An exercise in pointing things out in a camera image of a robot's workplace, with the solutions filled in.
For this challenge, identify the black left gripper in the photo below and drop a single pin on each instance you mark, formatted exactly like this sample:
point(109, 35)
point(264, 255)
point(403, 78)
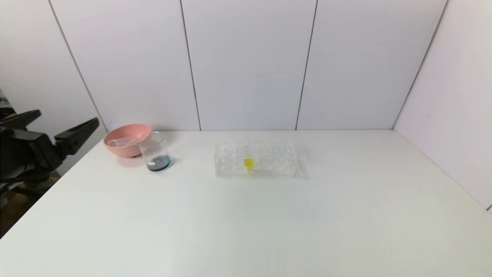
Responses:
point(43, 150)

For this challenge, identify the test tube with blue pigment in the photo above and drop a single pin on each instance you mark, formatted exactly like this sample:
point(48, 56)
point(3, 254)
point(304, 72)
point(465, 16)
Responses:
point(117, 142)

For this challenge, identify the test tube with yellow pigment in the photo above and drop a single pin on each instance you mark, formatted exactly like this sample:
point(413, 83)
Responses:
point(248, 163)

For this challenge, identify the clear acrylic test tube rack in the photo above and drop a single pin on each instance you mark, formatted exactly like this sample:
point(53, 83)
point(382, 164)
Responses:
point(269, 161)

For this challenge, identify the pink plastic bowl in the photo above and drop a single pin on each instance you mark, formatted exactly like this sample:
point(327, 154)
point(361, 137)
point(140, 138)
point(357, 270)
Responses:
point(128, 151)

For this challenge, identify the clear glass beaker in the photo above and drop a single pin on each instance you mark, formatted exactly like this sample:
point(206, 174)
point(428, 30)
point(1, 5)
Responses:
point(157, 159)

